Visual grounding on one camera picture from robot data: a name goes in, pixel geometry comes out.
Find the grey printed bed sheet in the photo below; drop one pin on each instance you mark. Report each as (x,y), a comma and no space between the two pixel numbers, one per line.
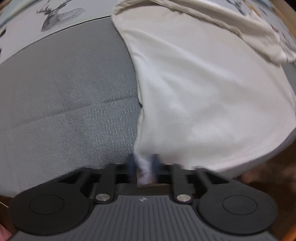
(69,95)

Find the white t-shirt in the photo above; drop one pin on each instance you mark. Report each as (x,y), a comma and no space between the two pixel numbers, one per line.
(211,85)

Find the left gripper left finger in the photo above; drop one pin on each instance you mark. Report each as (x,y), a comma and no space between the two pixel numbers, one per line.
(112,175)

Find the wooden bed frame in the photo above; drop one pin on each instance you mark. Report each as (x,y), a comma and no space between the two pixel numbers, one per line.
(286,13)

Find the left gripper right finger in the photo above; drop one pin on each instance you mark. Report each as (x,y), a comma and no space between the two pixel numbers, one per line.
(173,175)

